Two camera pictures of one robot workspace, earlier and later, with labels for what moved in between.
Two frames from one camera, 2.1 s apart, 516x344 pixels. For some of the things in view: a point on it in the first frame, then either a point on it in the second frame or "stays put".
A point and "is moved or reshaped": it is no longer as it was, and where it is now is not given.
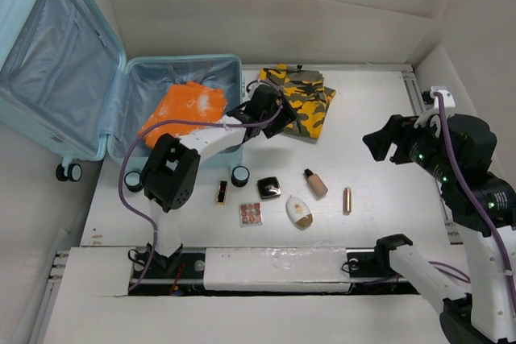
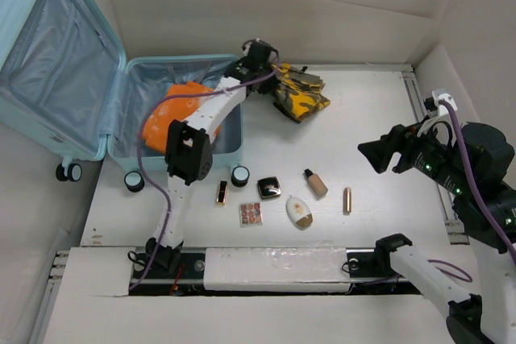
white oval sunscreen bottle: (298, 213) stays put
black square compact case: (269, 188) stays put
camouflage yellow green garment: (306, 93) is moved or reshaped
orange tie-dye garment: (183, 101) stays put
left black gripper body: (282, 118) → (267, 84)
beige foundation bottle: (315, 183) stays put
